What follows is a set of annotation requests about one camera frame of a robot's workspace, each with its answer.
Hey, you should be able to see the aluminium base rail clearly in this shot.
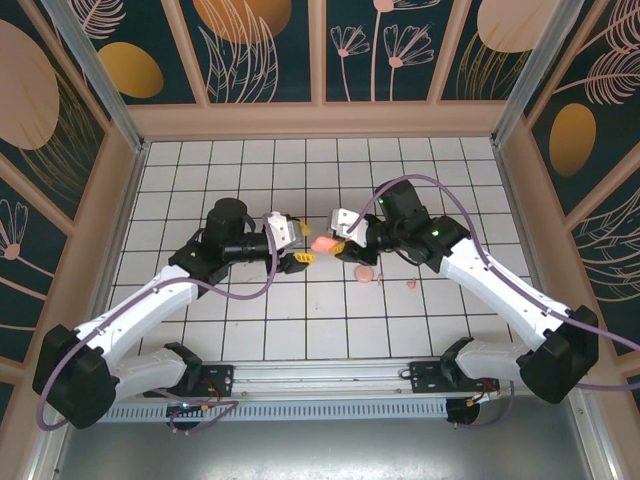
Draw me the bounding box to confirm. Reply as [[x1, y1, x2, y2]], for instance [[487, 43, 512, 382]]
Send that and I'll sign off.
[[232, 360, 415, 399]]

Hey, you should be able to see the white slotted cable duct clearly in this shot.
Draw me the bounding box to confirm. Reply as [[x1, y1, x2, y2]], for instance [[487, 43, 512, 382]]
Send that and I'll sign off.
[[107, 397, 450, 424]]

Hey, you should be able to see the aluminium corner post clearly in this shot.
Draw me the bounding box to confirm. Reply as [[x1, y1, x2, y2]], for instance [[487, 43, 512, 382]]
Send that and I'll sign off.
[[491, 0, 597, 147], [39, 0, 149, 154]]

